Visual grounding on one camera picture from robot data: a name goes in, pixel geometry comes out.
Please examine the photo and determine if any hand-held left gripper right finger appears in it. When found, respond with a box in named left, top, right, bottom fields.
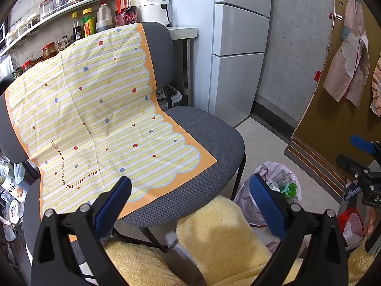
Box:
left=249, top=173, right=349, bottom=286

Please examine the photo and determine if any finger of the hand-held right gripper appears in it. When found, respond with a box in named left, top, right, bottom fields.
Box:
left=351, top=135, right=381, bottom=155
left=336, top=153, right=370, bottom=182

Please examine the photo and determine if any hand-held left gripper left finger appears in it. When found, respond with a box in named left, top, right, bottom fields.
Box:
left=30, top=176, right=132, bottom=286

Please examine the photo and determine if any pink-lined trash bin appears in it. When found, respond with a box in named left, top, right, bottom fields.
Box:
left=234, top=161, right=302, bottom=228

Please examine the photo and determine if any green plastic bottle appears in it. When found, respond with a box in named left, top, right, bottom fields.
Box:
left=281, top=182, right=299, bottom=199

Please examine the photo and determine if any person's right hand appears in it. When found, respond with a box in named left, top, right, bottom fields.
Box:
left=366, top=208, right=378, bottom=236

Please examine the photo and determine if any brown wooden door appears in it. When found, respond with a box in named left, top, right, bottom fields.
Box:
left=284, top=0, right=381, bottom=203

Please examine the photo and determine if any red plastic bag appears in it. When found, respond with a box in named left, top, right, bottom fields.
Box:
left=338, top=209, right=368, bottom=246

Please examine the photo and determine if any yellow fluffy towel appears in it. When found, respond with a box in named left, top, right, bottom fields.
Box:
left=175, top=197, right=304, bottom=286

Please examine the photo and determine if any person's left leg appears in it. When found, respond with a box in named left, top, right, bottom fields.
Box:
left=104, top=240, right=191, bottom=286

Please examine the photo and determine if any pink apron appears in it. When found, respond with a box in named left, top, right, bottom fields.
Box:
left=323, top=0, right=371, bottom=108

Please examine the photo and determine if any grey office chair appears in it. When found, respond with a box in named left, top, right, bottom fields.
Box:
left=0, top=21, right=246, bottom=275

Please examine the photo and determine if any white printed plate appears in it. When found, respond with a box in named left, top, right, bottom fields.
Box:
left=8, top=199, right=24, bottom=224

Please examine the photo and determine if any yellow striped dotted mat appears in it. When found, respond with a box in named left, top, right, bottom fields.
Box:
left=4, top=23, right=218, bottom=219

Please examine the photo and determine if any white plastic crate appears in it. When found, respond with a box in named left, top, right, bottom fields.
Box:
left=156, top=85, right=183, bottom=108

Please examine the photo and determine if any white refrigerator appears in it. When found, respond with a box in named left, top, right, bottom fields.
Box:
left=208, top=0, right=273, bottom=127

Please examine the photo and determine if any dark soy sauce bottle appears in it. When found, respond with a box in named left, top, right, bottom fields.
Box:
left=71, top=12, right=85, bottom=41

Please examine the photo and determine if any yellow green bottle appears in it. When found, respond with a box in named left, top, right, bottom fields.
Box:
left=82, top=8, right=97, bottom=38

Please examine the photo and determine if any white kitchen counter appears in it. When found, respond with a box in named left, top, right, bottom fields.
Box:
left=167, top=26, right=199, bottom=41

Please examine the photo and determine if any large red-label oil bottle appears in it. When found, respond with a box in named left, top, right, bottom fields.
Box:
left=115, top=0, right=133, bottom=26

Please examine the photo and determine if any white air fryer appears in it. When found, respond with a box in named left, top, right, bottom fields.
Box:
left=131, top=0, right=173, bottom=27

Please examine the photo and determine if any white wall shelf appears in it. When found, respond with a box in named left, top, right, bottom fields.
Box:
left=0, top=0, right=123, bottom=56

